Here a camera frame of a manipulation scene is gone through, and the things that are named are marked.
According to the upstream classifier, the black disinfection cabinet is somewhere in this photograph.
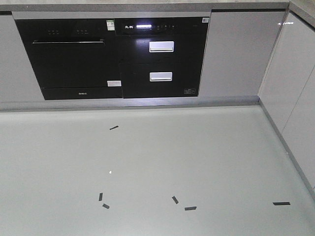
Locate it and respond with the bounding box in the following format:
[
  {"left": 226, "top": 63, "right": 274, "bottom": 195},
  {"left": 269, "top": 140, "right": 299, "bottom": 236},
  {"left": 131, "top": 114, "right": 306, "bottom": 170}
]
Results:
[{"left": 115, "top": 17, "right": 210, "bottom": 98}]

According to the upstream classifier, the black floor tape left upper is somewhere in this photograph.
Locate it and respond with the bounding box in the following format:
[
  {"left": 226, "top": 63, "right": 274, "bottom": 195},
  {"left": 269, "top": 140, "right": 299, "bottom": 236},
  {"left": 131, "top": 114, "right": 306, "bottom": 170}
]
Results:
[{"left": 98, "top": 193, "right": 103, "bottom": 201}]

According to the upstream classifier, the black floor tape middle right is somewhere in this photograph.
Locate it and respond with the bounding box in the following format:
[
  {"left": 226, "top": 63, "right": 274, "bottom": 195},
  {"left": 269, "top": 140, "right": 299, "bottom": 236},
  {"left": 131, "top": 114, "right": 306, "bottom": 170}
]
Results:
[{"left": 185, "top": 206, "right": 197, "bottom": 211}]

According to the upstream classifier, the black built-in dishwasher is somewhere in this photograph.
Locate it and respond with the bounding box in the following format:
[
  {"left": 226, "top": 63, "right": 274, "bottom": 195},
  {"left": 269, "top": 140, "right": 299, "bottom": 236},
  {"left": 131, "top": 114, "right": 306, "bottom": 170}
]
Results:
[{"left": 15, "top": 19, "right": 123, "bottom": 100}]

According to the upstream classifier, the grey right cabinet panel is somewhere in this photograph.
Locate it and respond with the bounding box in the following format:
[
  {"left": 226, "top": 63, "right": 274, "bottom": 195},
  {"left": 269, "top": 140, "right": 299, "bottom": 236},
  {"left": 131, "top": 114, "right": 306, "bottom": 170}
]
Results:
[{"left": 199, "top": 11, "right": 284, "bottom": 97}]

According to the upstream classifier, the grey cabinet panel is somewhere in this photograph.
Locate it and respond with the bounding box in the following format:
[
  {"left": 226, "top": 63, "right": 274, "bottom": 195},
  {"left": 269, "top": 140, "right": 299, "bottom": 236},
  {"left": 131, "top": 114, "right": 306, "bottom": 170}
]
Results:
[
  {"left": 0, "top": 15, "right": 44, "bottom": 103},
  {"left": 199, "top": 11, "right": 284, "bottom": 97}
]

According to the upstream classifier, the grey side cabinet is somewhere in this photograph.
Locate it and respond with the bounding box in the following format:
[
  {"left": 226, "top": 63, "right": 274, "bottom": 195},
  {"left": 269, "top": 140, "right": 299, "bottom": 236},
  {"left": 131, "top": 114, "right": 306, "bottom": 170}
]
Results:
[{"left": 258, "top": 12, "right": 315, "bottom": 189}]

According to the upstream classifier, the grey left cabinet panel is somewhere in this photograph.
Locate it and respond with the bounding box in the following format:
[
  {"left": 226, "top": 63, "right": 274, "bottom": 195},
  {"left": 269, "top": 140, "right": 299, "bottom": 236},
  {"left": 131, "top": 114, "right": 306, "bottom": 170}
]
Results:
[{"left": 0, "top": 15, "right": 44, "bottom": 103}]

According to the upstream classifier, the black floor tape far right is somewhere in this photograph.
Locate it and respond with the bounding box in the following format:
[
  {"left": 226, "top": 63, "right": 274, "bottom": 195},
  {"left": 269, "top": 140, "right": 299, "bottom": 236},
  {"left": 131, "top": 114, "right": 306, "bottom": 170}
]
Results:
[{"left": 273, "top": 202, "right": 291, "bottom": 206}]

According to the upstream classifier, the grey stone countertop edge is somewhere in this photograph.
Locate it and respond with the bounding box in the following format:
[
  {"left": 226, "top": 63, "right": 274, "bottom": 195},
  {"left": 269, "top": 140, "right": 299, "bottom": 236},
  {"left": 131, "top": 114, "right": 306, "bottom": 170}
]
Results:
[{"left": 0, "top": 0, "right": 315, "bottom": 19}]

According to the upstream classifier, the lower silver drawer handle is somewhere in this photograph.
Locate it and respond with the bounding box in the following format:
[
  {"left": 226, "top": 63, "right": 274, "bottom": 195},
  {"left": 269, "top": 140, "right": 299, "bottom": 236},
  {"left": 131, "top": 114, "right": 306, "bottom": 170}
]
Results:
[{"left": 149, "top": 72, "right": 173, "bottom": 82}]

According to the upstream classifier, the silver drawer handle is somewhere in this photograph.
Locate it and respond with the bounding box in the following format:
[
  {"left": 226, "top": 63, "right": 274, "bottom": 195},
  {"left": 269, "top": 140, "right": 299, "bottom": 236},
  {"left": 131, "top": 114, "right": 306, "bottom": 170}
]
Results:
[
  {"left": 149, "top": 41, "right": 175, "bottom": 53},
  {"left": 149, "top": 72, "right": 173, "bottom": 82}
]

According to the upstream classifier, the upper silver drawer handle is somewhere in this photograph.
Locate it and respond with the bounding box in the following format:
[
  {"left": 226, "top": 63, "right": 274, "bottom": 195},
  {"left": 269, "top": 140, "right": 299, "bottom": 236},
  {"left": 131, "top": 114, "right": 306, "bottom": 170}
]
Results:
[{"left": 149, "top": 41, "right": 175, "bottom": 53}]

